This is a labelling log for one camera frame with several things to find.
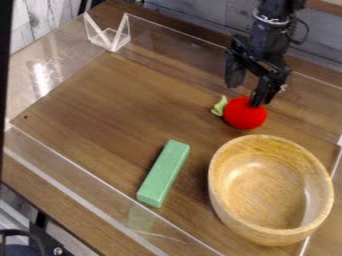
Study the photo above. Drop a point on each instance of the clear acrylic corner bracket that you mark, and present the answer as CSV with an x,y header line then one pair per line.
x,y
109,38

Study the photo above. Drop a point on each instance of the red plush tomato toy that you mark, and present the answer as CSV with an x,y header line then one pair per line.
x,y
239,113

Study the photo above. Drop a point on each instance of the black vertical pole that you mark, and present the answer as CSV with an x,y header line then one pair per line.
x,y
6,25

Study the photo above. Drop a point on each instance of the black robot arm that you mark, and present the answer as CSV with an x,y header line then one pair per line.
x,y
283,10

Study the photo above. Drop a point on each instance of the clear acrylic barrier wall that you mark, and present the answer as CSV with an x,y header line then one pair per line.
x,y
93,114

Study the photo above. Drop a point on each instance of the wooden bowl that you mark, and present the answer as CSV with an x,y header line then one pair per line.
x,y
271,189

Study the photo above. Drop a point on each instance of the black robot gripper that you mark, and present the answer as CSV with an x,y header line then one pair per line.
x,y
259,54

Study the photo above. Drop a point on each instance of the green rectangular block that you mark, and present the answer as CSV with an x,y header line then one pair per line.
x,y
164,173

